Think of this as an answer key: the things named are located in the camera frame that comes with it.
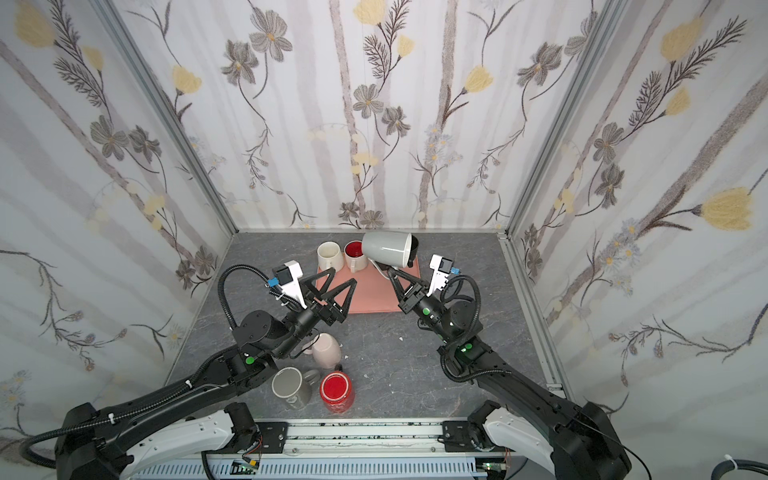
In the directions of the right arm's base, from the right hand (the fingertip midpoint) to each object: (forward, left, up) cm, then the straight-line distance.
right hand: (387, 270), depth 63 cm
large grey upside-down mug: (-18, +22, -26) cm, 38 cm away
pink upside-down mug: (-9, +16, -27) cm, 32 cm away
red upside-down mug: (-19, +11, -28) cm, 36 cm away
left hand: (-1, +10, +1) cm, 10 cm away
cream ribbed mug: (+26, +20, -30) cm, 44 cm away
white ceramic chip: (-1, -6, -37) cm, 37 cm away
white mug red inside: (+27, +11, -32) cm, 43 cm away
